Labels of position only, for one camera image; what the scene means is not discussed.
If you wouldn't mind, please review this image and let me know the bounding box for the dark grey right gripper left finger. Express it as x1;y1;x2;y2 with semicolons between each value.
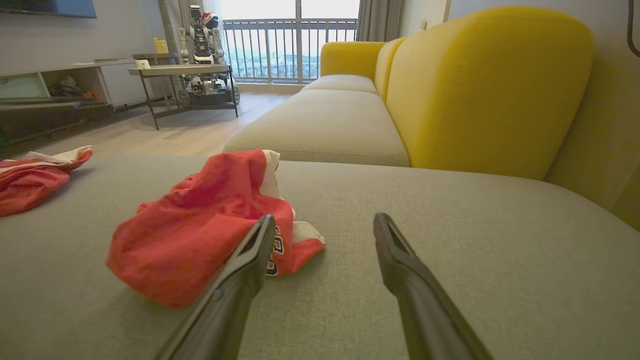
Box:
154;214;277;360

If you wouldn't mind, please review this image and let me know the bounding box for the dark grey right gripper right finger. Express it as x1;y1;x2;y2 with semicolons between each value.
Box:
372;212;495;360

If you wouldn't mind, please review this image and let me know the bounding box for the red jersey with number print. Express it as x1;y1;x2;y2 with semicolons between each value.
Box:
106;149;326;307

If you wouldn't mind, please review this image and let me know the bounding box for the red white striped garment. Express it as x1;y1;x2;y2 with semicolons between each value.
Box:
0;145;94;217

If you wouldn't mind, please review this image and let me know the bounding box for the grey fabric sofa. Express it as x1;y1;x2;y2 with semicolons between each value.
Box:
0;155;640;360

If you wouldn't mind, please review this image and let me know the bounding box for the grey sofa seat cushion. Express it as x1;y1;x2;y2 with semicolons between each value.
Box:
223;89;411;168
301;74;379;96

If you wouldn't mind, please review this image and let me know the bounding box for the large yellow sofa backrest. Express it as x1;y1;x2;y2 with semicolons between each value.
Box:
385;5;595;181

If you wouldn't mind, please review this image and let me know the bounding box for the wooden table with black legs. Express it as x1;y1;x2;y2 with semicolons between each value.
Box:
128;63;239;131

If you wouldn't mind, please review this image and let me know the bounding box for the white television cabinet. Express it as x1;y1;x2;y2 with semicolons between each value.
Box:
0;58;151;146

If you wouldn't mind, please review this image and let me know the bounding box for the narrow yellow sofa backrest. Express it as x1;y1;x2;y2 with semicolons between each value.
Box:
374;37;407;103

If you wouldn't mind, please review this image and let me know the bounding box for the yellow sofa armrest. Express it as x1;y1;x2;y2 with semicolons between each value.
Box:
320;41;387;82

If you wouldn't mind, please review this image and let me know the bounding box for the white grey wheeled robot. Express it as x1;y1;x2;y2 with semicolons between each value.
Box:
176;5;241;107

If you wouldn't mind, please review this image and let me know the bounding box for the grey balcony railing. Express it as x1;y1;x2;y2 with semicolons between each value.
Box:
222;18;359;82

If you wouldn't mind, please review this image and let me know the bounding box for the grey curtain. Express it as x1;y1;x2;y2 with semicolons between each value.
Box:
356;0;407;43

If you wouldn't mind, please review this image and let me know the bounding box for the grey window frame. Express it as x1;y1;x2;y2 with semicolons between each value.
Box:
292;0;305;83

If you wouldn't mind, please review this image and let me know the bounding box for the wall television screen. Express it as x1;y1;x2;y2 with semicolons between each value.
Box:
0;0;98;20

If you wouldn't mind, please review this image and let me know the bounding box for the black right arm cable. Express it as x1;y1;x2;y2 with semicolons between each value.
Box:
627;0;640;59

